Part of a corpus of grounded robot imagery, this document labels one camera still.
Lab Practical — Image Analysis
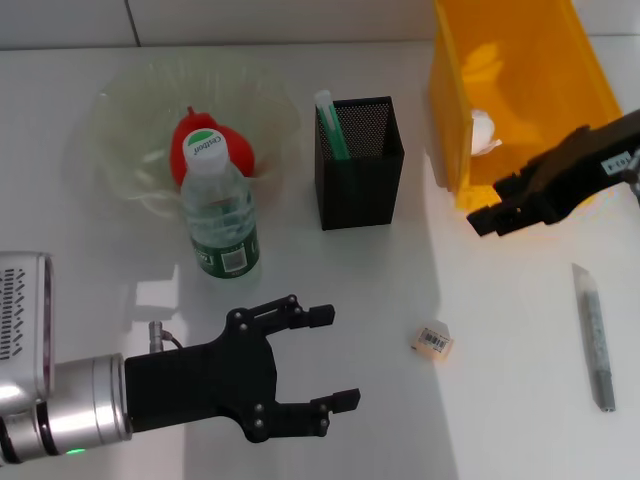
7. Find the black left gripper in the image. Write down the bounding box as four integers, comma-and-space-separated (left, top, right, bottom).
123, 294, 362, 445

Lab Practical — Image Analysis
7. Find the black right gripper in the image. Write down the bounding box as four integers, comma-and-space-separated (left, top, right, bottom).
465, 109, 640, 239

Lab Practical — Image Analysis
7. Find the white paper ball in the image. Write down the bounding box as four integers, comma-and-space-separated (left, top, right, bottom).
469, 108, 503, 158

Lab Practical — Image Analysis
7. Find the barcode eraser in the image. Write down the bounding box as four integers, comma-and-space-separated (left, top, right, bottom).
408, 322, 454, 364

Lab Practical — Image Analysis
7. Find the grey pen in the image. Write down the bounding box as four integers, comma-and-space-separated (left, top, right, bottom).
570, 261, 617, 414

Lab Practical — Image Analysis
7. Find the green label water bottle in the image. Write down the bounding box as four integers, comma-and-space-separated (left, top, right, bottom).
178, 126, 263, 282

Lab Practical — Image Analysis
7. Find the green utility knife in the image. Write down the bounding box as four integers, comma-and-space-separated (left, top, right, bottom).
313, 89, 352, 163

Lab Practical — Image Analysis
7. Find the red orange toy fruit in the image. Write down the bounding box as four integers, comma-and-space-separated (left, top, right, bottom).
168, 105, 257, 189

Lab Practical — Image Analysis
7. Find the black mesh pen holder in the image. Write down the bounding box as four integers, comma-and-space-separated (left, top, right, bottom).
313, 95, 405, 232

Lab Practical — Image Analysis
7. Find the translucent green fruit plate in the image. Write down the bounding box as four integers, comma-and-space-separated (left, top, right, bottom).
64, 44, 302, 217

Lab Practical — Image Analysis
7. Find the yellow plastic bin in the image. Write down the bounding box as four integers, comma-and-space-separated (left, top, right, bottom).
427, 0, 624, 212

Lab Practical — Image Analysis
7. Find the right arm connector cable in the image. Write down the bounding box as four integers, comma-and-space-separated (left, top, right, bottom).
621, 148, 640, 207

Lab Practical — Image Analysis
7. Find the arm connector cable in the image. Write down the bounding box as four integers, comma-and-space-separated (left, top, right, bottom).
621, 148, 640, 207
147, 320, 184, 354

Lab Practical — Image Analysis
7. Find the left arm connector cable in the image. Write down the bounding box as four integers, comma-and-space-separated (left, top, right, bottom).
147, 320, 184, 354

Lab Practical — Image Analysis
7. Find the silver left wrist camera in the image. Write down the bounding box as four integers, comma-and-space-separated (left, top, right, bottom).
0, 250, 57, 402

